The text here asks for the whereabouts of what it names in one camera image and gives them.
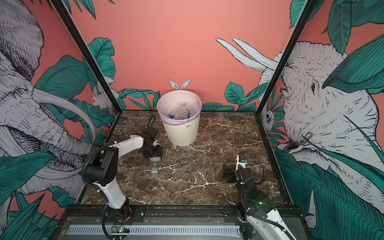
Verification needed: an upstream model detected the pink plastic bin liner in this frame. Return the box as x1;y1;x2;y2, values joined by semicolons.
157;90;202;126

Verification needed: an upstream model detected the black front rail frame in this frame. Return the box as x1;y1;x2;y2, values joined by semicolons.
50;204;310;240

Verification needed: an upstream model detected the white vented strip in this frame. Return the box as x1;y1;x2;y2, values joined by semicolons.
66;225;241;237

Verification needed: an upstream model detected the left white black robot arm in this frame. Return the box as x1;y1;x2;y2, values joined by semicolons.
81;127;162;222

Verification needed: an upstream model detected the blue cap blue label bottle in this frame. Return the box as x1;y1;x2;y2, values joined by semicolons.
168;104;186;120

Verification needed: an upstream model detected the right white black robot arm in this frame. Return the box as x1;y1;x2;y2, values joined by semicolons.
223;164;295;240

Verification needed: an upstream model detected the cream ribbed waste bin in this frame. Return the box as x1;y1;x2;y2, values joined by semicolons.
163;118;200;147

